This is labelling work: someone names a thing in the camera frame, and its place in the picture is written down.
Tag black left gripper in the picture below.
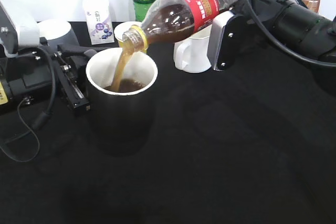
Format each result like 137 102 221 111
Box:
41 43 110 116

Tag brown tea bottle red label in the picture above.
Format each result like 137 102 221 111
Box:
122 0 240 52

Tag black paper cup white inside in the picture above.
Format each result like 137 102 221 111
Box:
86 48 158 156

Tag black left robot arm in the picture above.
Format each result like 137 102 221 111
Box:
1 44 104 116

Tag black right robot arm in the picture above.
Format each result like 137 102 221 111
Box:
231 0 335 69

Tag black cup behind left gripper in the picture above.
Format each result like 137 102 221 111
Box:
37 19 79 51

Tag small white paper cup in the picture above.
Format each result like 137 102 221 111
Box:
114 22 149 53

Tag white blueberry milk carton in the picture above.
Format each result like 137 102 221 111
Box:
82 0 114 45

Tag white ceramic mug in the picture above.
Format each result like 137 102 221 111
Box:
173 25 212 73

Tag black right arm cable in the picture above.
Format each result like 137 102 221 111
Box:
237 0 336 68

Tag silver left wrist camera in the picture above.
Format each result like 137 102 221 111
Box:
1 0 40 58

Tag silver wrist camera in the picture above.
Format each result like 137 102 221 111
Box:
207 11 247 71
1 0 40 58

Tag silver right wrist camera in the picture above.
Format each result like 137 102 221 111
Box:
207 11 247 71

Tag black left camera cable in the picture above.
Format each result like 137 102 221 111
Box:
0 47 57 163

